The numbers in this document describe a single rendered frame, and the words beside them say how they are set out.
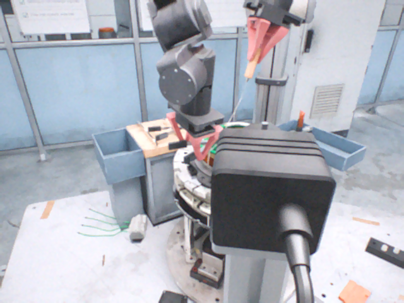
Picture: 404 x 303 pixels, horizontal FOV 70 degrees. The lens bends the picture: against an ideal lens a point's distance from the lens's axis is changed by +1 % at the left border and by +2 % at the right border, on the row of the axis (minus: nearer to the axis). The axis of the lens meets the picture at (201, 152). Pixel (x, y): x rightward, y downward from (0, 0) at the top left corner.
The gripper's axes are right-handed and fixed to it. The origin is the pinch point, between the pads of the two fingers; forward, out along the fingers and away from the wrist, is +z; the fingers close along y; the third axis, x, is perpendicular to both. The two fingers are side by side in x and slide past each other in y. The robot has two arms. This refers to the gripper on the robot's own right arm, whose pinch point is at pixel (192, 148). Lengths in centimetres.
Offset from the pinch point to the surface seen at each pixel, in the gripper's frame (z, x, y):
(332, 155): 10.3, 40.2, 9.2
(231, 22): 23, 166, -182
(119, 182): 23.8, -8.3, -23.8
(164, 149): 14.0, 4.3, -19.9
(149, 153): 13.9, -0.1, -20.5
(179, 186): 11.2, -1.6, -1.9
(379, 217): 37, 63, 21
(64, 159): 145, 1, -216
